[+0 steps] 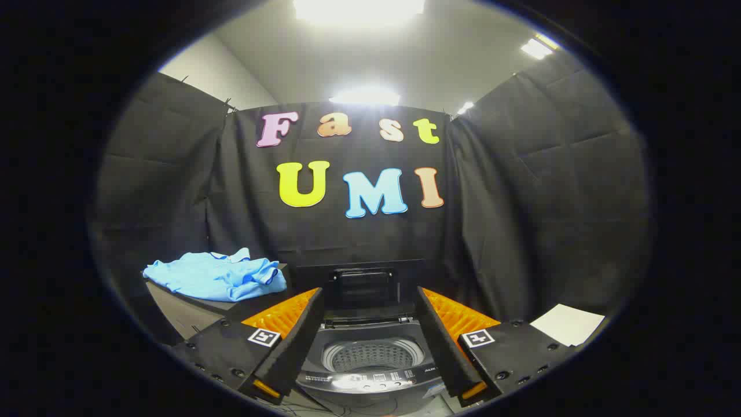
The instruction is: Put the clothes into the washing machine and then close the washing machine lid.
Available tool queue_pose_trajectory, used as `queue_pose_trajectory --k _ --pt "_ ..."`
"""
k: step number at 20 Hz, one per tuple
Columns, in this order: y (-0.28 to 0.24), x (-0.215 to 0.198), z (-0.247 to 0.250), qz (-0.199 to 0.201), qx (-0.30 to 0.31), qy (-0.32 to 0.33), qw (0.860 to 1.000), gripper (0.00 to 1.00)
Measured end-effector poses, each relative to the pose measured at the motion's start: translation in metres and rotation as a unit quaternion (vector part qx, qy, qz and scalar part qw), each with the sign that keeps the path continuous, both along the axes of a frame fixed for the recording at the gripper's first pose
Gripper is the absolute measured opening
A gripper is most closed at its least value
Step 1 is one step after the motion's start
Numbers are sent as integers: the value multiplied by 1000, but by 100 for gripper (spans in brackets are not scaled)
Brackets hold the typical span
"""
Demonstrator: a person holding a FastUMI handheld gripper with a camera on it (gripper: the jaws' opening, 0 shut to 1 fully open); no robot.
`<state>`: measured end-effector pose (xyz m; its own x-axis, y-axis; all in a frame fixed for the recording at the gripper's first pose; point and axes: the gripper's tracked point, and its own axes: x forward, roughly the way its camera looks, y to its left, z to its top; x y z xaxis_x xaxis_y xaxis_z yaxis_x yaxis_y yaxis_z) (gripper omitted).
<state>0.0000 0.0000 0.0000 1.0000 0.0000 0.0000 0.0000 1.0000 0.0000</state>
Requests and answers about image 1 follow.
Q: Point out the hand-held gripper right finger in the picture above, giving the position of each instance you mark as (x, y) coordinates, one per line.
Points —
(443, 347)

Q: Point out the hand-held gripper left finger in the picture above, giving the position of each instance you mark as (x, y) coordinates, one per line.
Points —
(301, 341)

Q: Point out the dark grey washing machine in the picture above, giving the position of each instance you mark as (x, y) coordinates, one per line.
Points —
(347, 380)

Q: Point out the light blue polo shirt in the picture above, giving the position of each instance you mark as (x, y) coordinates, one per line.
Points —
(214, 281)

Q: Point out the black backdrop cloth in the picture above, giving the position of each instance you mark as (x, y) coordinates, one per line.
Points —
(347, 243)

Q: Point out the dark grey cabinet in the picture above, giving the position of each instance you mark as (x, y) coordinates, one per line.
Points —
(185, 315)

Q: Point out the white paper sheet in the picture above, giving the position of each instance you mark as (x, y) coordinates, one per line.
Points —
(567, 324)

